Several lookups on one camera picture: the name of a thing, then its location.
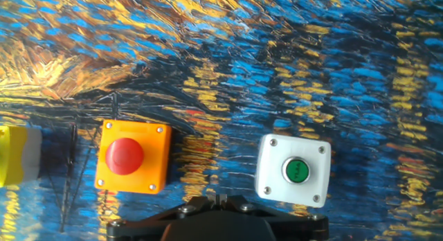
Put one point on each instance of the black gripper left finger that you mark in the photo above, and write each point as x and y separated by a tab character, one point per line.
152	222

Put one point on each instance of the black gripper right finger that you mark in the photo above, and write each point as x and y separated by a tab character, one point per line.
294	222

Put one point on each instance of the white box small green button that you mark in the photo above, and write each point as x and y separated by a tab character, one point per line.
277	185

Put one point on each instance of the orange box red mushroom button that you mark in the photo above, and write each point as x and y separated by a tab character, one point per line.
152	147

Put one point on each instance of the yellow box large green button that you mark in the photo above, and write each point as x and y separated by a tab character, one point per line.
17	154

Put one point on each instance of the starry night painted cloth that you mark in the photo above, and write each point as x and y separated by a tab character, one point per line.
221	61

